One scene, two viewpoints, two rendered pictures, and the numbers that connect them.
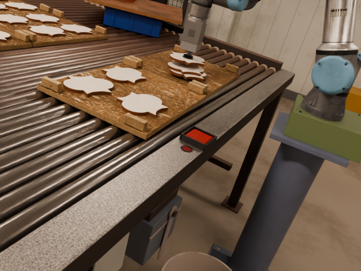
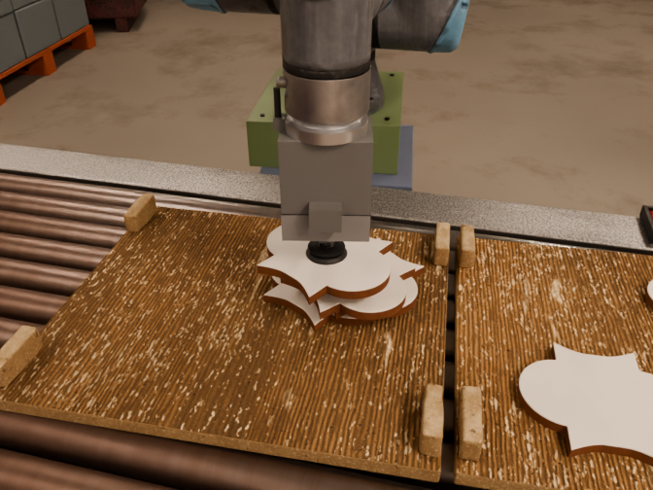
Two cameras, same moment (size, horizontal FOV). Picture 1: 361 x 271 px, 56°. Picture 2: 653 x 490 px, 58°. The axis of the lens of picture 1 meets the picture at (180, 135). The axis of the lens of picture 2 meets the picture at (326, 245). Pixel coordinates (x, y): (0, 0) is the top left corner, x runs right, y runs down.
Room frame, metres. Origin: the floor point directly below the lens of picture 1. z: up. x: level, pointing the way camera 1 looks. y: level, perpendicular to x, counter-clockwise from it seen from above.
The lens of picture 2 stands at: (1.36, 0.55, 1.35)
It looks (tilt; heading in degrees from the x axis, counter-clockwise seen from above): 34 degrees down; 262
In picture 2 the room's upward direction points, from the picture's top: straight up
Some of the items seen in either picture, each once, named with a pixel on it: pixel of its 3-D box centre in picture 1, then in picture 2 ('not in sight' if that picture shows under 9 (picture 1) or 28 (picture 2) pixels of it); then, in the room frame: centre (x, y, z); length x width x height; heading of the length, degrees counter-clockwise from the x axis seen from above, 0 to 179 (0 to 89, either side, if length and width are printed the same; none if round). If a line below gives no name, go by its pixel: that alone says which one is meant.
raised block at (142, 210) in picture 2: (231, 68); (140, 212); (1.50, -0.14, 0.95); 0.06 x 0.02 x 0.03; 71
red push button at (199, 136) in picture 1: (198, 138); not in sight; (0.80, -0.05, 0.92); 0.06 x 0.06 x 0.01; 68
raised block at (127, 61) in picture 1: (130, 62); (470, 422); (1.19, 0.24, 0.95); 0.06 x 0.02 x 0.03; 72
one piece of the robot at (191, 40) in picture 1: (191, 32); (323, 178); (1.29, 0.06, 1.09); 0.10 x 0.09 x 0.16; 81
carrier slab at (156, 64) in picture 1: (186, 70); (256, 308); (1.36, 0.05, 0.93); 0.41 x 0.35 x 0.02; 161
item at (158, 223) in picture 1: (147, 222); not in sight; (0.61, 0.02, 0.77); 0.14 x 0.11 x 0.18; 158
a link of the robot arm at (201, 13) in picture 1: (199, 11); (323, 91); (1.29, 0.05, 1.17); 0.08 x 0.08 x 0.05
